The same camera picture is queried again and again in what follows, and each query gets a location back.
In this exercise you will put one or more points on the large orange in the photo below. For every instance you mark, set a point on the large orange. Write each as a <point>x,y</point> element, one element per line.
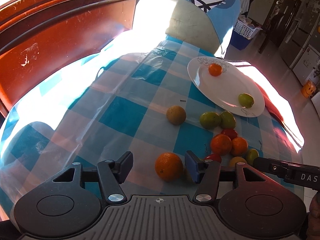
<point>169,166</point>

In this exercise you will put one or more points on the blue printed cloth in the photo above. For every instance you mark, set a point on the blue printed cloth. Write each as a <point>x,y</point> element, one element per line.
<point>220,15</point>

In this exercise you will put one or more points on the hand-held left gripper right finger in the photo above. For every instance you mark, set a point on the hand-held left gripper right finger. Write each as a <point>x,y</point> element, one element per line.
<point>191,167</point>

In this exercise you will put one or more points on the red-brown wooden headboard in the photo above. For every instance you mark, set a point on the red-brown wooden headboard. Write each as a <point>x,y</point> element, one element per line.
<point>50,30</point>

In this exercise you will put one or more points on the brown round fruit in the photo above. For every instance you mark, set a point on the brown round fruit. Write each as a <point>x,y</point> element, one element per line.
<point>176,115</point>

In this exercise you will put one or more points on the white oval plate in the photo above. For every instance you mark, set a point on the white oval plate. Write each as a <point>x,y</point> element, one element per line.
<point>220,90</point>

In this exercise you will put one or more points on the blue checked tablecloth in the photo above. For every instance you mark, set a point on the blue checked tablecloth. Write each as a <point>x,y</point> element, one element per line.
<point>120,115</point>

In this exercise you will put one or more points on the beige chair back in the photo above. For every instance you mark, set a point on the beige chair back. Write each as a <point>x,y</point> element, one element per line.
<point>190,27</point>

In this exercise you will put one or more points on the white plastic basket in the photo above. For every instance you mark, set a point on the white plastic basket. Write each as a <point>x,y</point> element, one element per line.
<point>243,30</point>

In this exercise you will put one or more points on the yellowish green fruit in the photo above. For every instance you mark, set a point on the yellowish green fruit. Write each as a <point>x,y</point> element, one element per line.
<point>237,160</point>

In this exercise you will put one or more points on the yellow smiley bucket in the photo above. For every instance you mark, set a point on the yellow smiley bucket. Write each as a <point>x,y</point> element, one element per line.
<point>308,88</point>

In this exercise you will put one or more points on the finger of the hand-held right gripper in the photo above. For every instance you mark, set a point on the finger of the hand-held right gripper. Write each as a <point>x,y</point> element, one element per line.
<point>268,165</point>

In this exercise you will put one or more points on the blue plastic bin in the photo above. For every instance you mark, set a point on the blue plastic bin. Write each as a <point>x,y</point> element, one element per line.
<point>238,41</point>

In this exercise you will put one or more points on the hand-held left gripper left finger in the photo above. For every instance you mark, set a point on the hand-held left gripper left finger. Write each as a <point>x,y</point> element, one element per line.
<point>126,166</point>

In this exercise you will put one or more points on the orange-red towel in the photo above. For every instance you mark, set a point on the orange-red towel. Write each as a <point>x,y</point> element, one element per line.
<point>272,107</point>

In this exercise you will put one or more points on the grey refrigerator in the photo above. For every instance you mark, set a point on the grey refrigerator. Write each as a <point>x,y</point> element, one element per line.
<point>300,35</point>

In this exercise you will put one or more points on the red cherry tomato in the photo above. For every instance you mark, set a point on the red cherry tomato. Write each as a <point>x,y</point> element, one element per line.
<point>231,133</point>
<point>213,158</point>

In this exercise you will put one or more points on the person's right hand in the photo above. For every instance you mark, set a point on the person's right hand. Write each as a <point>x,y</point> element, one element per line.
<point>315,212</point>

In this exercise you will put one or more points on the white chest freezer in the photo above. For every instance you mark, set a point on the white chest freezer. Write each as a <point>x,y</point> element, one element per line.
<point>306,62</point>

